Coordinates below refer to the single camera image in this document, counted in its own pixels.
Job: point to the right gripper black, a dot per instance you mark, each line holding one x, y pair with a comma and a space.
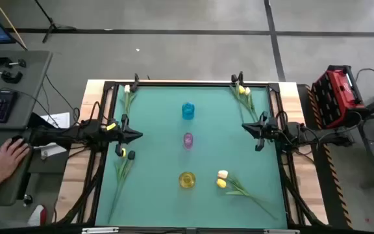
269, 132

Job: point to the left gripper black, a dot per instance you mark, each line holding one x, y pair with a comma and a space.
117, 134

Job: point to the yellow artificial tulip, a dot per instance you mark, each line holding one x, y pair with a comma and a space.
241, 89
124, 152
221, 183

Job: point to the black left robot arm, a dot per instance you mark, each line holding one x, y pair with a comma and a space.
76, 133

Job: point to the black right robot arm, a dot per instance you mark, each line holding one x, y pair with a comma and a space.
323, 138

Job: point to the pink glass vase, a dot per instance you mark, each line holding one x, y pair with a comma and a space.
188, 140

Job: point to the blue glass vase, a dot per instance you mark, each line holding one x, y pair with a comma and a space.
188, 110

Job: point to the yellow glass vase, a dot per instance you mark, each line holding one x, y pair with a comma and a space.
187, 179

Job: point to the teal table mat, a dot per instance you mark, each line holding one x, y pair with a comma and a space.
161, 201

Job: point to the white paper sheet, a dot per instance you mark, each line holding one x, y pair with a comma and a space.
58, 119
52, 150

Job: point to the black platform with hazard stripes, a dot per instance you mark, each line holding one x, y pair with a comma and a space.
323, 175

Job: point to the red and black tool case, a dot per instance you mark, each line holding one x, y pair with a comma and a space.
334, 97

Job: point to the grey desk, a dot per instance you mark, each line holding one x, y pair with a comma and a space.
28, 84

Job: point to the black round knob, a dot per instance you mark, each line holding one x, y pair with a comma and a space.
28, 199

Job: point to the red and white object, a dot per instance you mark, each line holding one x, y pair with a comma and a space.
37, 215

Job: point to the person's hand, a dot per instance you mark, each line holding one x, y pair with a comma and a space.
6, 162

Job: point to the black screw clamp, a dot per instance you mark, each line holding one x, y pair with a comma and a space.
2, 61
10, 77

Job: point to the black tripod stand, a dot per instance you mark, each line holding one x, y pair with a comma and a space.
52, 24

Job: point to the thin yellow rod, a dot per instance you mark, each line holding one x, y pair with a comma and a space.
10, 24

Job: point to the black metal table frame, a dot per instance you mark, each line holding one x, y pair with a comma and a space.
206, 84

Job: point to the silver metal bracket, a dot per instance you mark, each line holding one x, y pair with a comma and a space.
100, 230
281, 231

